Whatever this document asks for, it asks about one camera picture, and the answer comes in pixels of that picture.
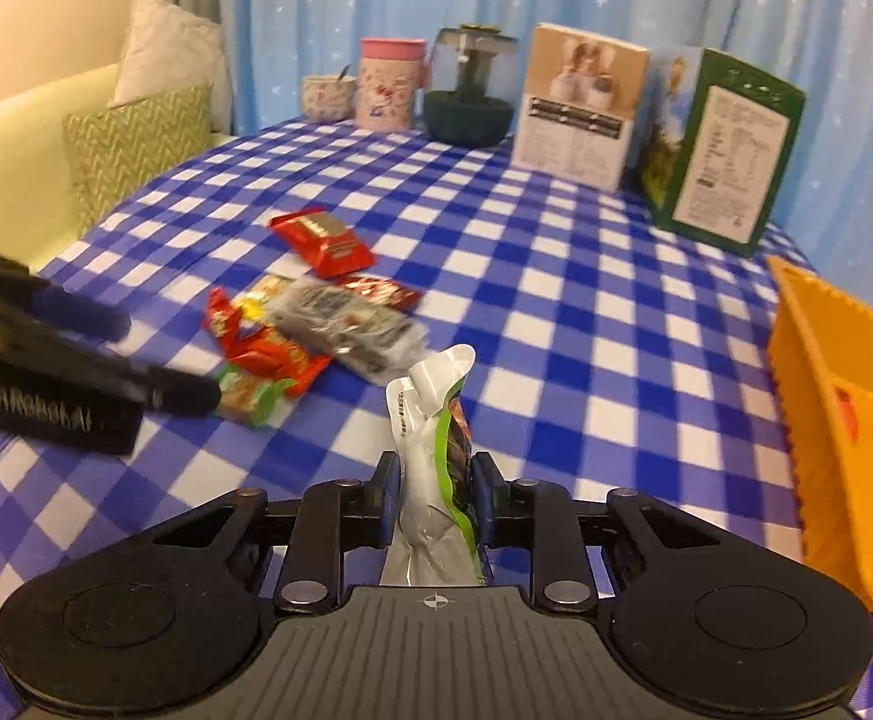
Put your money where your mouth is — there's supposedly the small floral cup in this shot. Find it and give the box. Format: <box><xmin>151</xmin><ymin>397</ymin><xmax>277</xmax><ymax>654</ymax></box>
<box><xmin>301</xmin><ymin>73</ymin><xmax>358</xmax><ymax>123</ymax></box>

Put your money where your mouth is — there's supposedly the white green snack packet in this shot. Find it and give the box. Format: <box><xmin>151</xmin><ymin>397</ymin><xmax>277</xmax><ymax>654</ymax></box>
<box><xmin>380</xmin><ymin>345</ymin><xmax>493</xmax><ymax>587</ymax></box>

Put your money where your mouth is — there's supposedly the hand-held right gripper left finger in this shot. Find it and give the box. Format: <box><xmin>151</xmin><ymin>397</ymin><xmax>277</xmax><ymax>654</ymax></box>
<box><xmin>152</xmin><ymin>452</ymin><xmax>401</xmax><ymax>616</ymax></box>

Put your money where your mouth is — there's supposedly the white cardboard box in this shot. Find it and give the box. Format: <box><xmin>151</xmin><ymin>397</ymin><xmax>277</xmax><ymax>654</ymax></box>
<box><xmin>512</xmin><ymin>22</ymin><xmax>651</xmax><ymax>194</ymax></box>

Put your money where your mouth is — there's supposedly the green cardboard box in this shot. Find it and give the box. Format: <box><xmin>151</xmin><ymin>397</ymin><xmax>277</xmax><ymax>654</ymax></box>
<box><xmin>635</xmin><ymin>47</ymin><xmax>807</xmax><ymax>256</ymax></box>

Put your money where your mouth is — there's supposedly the white pillow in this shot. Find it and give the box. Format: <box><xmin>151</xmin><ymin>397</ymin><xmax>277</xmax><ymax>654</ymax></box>
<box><xmin>108</xmin><ymin>0</ymin><xmax>231</xmax><ymax>128</ymax></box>

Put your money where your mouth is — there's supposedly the pale yellow snack packet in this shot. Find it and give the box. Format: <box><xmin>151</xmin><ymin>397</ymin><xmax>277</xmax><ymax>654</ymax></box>
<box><xmin>245</xmin><ymin>276</ymin><xmax>295</xmax><ymax>316</ymax></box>

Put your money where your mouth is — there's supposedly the green patterned pillow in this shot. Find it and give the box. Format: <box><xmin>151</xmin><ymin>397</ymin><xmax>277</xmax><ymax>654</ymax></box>
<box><xmin>62</xmin><ymin>82</ymin><xmax>216</xmax><ymax>237</ymax></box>

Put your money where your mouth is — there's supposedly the silver grey snack packet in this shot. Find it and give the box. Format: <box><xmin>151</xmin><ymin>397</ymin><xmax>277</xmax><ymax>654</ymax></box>
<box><xmin>263</xmin><ymin>277</ymin><xmax>430</xmax><ymax>380</ymax></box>

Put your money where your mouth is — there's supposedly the cream sofa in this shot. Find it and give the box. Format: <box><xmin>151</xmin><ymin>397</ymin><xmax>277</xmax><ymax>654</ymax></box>
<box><xmin>0</xmin><ymin>64</ymin><xmax>238</xmax><ymax>271</ymax></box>

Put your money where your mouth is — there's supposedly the orange plastic basket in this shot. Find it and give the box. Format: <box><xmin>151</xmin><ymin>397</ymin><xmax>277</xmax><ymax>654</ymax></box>
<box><xmin>766</xmin><ymin>255</ymin><xmax>873</xmax><ymax>620</ymax></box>

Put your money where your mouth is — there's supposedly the red packet with brown label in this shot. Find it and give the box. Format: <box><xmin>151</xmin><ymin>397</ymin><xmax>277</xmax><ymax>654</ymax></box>
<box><xmin>267</xmin><ymin>210</ymin><xmax>377</xmax><ymax>278</ymax></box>

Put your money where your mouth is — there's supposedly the pink cartoon cup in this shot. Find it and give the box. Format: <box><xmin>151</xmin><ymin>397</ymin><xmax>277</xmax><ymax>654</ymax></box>
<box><xmin>353</xmin><ymin>36</ymin><xmax>433</xmax><ymax>132</ymax></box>

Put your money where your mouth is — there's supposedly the red orange snack packet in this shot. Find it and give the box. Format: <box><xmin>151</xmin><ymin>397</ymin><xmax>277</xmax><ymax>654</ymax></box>
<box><xmin>206</xmin><ymin>286</ymin><xmax>332</xmax><ymax>398</ymax></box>

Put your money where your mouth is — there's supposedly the glass jar with dark green base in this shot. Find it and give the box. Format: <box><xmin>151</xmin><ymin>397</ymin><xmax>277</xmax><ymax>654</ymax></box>
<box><xmin>422</xmin><ymin>24</ymin><xmax>520</xmax><ymax>149</ymax></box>

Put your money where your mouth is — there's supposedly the blue white checked tablecloth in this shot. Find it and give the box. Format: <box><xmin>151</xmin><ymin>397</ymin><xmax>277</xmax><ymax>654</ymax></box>
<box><xmin>0</xmin><ymin>116</ymin><xmax>873</xmax><ymax>720</ymax></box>

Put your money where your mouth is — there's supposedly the dark red snack packet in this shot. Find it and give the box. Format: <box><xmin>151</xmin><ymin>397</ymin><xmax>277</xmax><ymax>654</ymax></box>
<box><xmin>338</xmin><ymin>274</ymin><xmax>422</xmax><ymax>312</ymax></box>

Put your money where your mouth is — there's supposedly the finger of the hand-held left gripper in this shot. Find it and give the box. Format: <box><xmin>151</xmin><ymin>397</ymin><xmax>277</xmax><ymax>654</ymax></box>
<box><xmin>31</xmin><ymin>281</ymin><xmax>133</xmax><ymax>342</ymax></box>
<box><xmin>128</xmin><ymin>364</ymin><xmax>223</xmax><ymax>417</ymax></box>

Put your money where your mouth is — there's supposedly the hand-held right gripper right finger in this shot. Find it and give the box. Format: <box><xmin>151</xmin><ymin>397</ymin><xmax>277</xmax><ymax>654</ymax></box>
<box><xmin>470</xmin><ymin>452</ymin><xmax>715</xmax><ymax>612</ymax></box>

